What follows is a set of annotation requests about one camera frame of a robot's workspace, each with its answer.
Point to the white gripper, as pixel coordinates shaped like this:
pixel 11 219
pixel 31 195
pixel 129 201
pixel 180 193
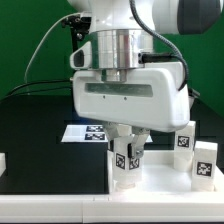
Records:
pixel 153 97

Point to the white square table top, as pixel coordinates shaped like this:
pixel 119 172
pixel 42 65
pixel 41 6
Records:
pixel 159 175

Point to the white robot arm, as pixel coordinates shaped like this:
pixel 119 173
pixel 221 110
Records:
pixel 128 34

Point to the white left fence block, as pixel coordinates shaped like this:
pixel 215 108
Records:
pixel 2 163

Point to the white marker base plate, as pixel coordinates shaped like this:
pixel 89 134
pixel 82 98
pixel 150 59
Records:
pixel 84 133

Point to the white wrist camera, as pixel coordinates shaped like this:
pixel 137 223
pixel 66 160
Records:
pixel 82 58

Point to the white front fence rail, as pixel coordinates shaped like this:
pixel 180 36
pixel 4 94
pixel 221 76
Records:
pixel 189 207

